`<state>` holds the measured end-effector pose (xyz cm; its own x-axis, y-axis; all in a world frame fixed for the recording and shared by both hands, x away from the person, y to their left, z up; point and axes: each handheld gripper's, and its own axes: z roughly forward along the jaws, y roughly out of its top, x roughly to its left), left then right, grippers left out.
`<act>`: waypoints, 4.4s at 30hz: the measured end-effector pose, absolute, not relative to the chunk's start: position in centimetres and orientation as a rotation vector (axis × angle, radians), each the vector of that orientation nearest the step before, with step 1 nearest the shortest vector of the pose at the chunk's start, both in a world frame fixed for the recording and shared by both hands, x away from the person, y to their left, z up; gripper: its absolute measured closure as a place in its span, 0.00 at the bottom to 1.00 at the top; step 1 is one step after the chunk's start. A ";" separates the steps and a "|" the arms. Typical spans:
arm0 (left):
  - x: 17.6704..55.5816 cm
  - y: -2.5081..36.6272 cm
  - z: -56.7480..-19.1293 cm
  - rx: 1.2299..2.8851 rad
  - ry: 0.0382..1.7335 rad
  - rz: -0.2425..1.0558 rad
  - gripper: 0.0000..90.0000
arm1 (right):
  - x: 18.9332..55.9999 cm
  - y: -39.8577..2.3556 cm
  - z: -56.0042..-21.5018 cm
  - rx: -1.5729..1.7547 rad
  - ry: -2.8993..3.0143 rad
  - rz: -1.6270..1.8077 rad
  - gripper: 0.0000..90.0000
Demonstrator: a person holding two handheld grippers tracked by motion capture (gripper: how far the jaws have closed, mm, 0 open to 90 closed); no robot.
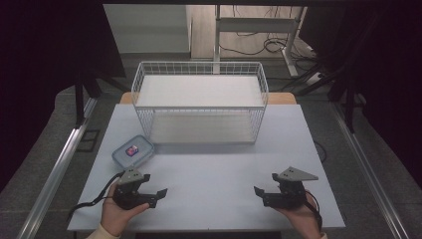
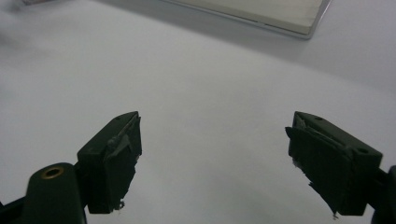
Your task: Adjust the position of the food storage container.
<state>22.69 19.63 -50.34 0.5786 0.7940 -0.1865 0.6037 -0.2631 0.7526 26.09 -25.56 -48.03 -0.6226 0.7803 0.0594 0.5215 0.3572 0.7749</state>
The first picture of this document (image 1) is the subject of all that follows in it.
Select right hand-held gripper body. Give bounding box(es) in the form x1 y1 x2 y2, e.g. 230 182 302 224
263 165 319 210

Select white power strip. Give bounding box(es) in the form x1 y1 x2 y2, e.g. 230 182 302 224
304 70 325 87

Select black curtain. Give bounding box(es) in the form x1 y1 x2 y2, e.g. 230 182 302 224
0 0 127 194
298 0 422 191

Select person's left hand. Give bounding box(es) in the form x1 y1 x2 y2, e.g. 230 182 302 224
100 182 150 238

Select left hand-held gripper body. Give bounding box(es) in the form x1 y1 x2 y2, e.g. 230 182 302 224
111 166 158 211

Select black floor cables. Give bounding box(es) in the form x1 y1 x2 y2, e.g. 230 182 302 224
218 4 317 65

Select white cabinet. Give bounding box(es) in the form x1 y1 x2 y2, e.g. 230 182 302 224
102 3 193 55

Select black stand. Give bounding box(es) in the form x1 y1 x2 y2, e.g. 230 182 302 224
73 74 131 129
281 64 359 134

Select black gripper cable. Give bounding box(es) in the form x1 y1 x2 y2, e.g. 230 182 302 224
67 171 125 223
304 189 323 233

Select wooden board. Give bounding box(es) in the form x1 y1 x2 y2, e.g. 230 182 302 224
118 92 298 107

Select small grey packet pink label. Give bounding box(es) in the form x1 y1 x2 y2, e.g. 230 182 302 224
110 133 156 170

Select aluminium rail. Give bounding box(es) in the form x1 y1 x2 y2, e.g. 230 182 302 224
15 97 100 239
330 100 412 239

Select person's right hand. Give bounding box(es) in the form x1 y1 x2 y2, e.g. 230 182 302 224
278 193 322 239

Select thin black floor cable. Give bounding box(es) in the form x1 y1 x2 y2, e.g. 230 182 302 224
313 139 328 164

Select white wire basket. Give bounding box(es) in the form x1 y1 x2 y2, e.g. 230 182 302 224
130 60 270 145

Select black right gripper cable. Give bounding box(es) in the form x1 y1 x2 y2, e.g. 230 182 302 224
304 189 323 233

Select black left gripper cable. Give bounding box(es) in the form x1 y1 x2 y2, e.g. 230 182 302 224
67 171 125 223

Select white metal desk frame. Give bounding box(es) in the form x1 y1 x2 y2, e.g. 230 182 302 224
213 4 309 79

